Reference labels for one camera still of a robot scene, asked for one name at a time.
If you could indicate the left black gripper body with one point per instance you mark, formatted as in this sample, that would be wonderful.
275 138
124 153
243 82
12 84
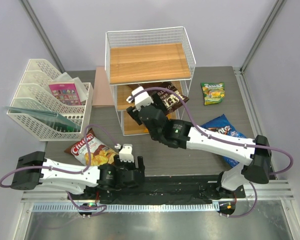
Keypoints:
125 166

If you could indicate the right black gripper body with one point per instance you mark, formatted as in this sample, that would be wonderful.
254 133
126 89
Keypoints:
154 136

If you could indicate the orange honey dijon chips bag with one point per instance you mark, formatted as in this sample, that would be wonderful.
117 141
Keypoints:
169 116

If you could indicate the brown Kettle sea salt bag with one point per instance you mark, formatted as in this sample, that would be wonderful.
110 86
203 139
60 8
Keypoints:
164 100

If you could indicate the white wire shelf rack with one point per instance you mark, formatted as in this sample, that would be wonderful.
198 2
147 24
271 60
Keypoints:
123 38

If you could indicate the blue Doritos chips bag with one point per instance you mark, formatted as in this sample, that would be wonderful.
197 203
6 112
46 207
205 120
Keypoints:
222 126

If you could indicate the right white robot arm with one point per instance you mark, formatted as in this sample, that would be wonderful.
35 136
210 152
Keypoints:
252 155

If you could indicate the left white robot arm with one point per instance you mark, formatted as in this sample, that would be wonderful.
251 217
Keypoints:
35 169

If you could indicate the brown Chuba cassava chips bag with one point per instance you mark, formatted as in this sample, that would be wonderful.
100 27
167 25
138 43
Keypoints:
99 152

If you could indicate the top wooden shelf board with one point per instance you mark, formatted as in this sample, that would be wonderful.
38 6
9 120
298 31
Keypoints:
147 63

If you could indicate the black base mat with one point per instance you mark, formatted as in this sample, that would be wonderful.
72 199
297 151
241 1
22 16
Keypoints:
164 190

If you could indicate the pink flat board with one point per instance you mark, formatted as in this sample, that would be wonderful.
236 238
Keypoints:
102 95

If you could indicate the green yellow snack bag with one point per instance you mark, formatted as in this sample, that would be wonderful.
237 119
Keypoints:
213 93

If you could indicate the pink sticker booklet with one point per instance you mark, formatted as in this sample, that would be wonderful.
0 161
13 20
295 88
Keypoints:
66 93

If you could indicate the green translucent folder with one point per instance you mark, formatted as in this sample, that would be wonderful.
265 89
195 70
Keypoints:
40 116

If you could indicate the white plastic file organizer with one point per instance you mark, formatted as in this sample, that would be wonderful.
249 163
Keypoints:
32 93

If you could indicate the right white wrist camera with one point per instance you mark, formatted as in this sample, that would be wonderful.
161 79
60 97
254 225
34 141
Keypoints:
139 98

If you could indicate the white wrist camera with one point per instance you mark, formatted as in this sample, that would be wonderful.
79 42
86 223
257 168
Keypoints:
139 98
124 153

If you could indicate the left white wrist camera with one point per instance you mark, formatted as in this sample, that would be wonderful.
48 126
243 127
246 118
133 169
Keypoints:
124 153

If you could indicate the white slotted cable duct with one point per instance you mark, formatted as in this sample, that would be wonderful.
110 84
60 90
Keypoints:
114 208

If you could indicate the left aluminium frame post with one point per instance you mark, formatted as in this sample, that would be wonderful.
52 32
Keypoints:
42 33

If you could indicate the aluminium frame post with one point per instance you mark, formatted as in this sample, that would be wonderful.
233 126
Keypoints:
271 18
42 33

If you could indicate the right aluminium frame post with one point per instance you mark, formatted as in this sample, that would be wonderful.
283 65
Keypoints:
271 18

